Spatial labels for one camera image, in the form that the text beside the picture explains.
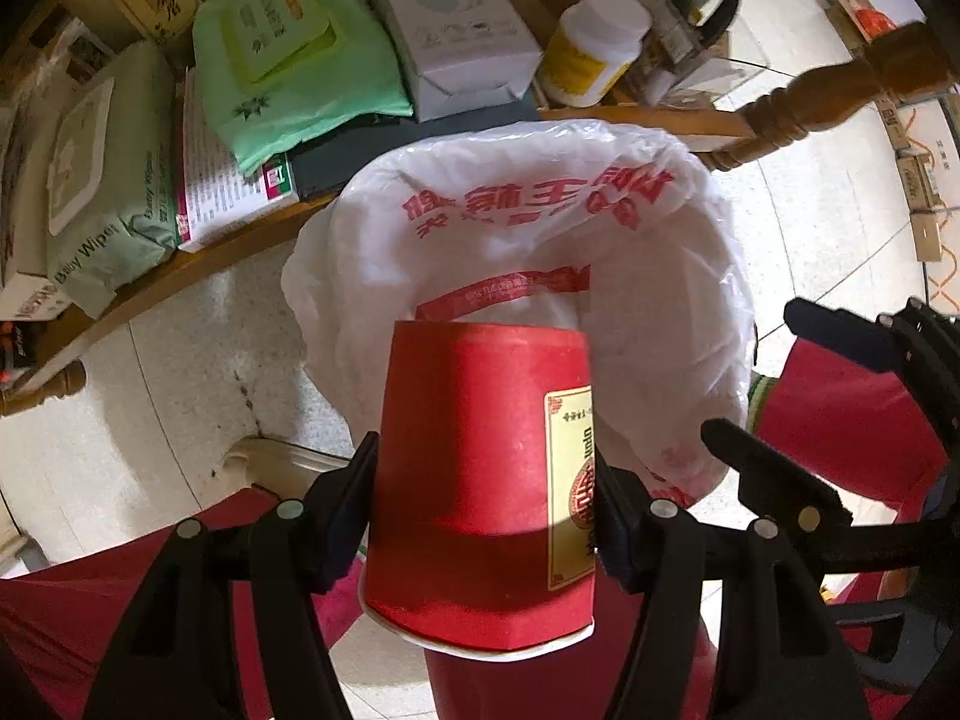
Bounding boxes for red paper cup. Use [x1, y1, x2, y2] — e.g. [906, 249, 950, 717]
[358, 320, 597, 662]

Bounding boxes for white plastic bag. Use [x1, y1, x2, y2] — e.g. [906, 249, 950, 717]
[281, 118, 757, 511]

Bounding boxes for white box red print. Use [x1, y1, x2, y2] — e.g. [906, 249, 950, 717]
[0, 101, 61, 320]

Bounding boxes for white pill bottle yellow label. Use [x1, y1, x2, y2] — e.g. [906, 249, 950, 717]
[541, 0, 652, 107]

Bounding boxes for green wipes pack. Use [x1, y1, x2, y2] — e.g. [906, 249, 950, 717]
[191, 0, 415, 175]

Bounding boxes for cream furniture edge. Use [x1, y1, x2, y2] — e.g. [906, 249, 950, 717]
[214, 439, 353, 497]

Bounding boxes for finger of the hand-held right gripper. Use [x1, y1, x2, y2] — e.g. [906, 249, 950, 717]
[701, 418, 856, 545]
[784, 298, 910, 377]

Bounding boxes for dark grey book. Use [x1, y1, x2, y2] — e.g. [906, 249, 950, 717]
[289, 114, 541, 202]

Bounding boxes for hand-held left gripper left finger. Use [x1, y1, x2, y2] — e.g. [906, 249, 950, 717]
[82, 431, 380, 720]

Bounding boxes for wooden table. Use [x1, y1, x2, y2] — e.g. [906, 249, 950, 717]
[0, 0, 955, 418]

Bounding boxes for grey-green baby wipes pack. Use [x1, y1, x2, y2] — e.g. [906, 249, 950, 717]
[45, 41, 182, 320]

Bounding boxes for flat cardboard box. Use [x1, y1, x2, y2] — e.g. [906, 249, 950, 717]
[827, 0, 928, 50]
[877, 100, 920, 155]
[909, 210, 958, 262]
[896, 156, 950, 215]

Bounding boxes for red and white printed box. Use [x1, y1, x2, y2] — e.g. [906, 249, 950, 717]
[176, 67, 301, 254]

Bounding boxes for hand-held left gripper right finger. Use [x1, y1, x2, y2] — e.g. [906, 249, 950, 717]
[592, 465, 875, 720]

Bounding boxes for black pliers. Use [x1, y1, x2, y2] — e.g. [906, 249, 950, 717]
[671, 0, 740, 53]

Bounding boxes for clear plastic box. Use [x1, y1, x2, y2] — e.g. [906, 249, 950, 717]
[630, 0, 773, 110]

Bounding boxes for long white carton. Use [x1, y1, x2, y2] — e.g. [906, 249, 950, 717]
[349, 0, 545, 122]

